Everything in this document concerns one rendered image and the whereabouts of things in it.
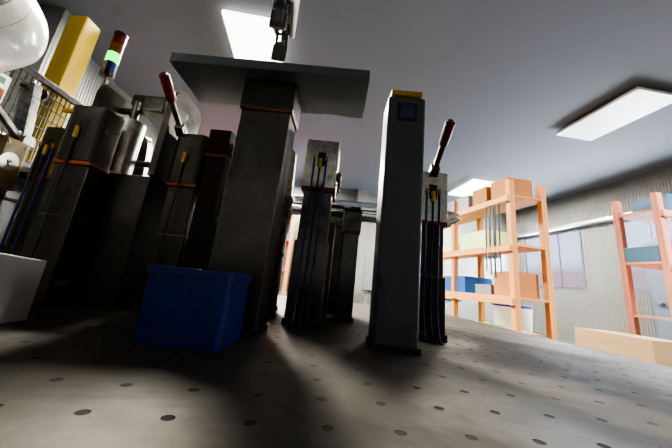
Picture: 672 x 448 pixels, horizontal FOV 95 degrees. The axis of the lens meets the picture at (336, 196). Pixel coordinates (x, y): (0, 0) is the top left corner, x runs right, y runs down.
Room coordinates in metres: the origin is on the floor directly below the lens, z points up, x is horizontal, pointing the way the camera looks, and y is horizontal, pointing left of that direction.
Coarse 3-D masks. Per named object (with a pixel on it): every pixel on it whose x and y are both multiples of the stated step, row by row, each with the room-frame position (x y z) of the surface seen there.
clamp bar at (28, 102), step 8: (24, 88) 0.72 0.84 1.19; (32, 88) 0.73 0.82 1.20; (40, 88) 0.74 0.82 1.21; (24, 96) 0.73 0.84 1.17; (32, 96) 0.73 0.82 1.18; (40, 96) 0.75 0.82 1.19; (48, 96) 0.77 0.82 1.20; (24, 104) 0.73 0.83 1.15; (32, 104) 0.74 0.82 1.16; (16, 112) 0.74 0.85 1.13; (24, 112) 0.74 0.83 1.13; (32, 112) 0.74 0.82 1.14; (16, 120) 0.74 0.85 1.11; (24, 120) 0.74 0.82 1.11; (32, 120) 0.75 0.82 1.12; (24, 128) 0.74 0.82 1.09; (32, 128) 0.76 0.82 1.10
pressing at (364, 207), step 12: (24, 168) 0.79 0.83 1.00; (24, 180) 0.95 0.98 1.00; (300, 204) 0.86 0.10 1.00; (336, 204) 0.78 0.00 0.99; (348, 204) 0.78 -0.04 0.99; (360, 204) 0.78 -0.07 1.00; (372, 204) 0.78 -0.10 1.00; (336, 216) 0.97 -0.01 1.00; (372, 216) 0.92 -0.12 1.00; (456, 216) 0.78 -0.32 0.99
